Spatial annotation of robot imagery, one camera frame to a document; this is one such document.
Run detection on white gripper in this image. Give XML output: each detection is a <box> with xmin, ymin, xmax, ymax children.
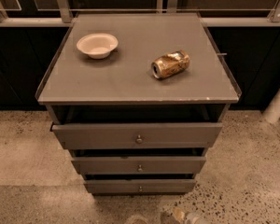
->
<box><xmin>124</xmin><ymin>207</ymin><xmax>210</xmax><ymax>224</ymax></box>

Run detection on grey bottom drawer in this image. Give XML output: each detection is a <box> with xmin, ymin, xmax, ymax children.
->
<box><xmin>85</xmin><ymin>179</ymin><xmax>195</xmax><ymax>194</ymax></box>

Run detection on grey drawer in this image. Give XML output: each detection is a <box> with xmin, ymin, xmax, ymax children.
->
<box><xmin>72</xmin><ymin>156</ymin><xmax>206</xmax><ymax>175</ymax></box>
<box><xmin>85</xmin><ymin>179</ymin><xmax>195</xmax><ymax>194</ymax></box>
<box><xmin>52</xmin><ymin>122</ymin><xmax>222</xmax><ymax>149</ymax></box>

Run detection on grey middle drawer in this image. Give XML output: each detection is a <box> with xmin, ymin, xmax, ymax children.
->
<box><xmin>72</xmin><ymin>156</ymin><xmax>206</xmax><ymax>175</ymax></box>

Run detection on grey top drawer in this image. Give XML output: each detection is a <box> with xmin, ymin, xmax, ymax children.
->
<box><xmin>52</xmin><ymin>122</ymin><xmax>222</xmax><ymax>149</ymax></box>

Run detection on grey drawer cabinet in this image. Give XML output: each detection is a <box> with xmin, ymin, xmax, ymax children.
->
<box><xmin>36</xmin><ymin>13</ymin><xmax>241</xmax><ymax>185</ymax></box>

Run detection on crushed gold soda can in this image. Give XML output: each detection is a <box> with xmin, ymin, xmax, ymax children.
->
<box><xmin>151</xmin><ymin>50</ymin><xmax>189</xmax><ymax>79</ymax></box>

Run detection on white paper bowl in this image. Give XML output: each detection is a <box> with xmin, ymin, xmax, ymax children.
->
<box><xmin>77</xmin><ymin>34</ymin><xmax>119</xmax><ymax>59</ymax></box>

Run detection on white cylindrical post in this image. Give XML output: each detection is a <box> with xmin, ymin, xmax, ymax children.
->
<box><xmin>263</xmin><ymin>89</ymin><xmax>280</xmax><ymax>123</ymax></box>

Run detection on grey metal railing frame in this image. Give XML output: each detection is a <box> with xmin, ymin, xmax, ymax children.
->
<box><xmin>0</xmin><ymin>0</ymin><xmax>280</xmax><ymax>27</ymax></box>

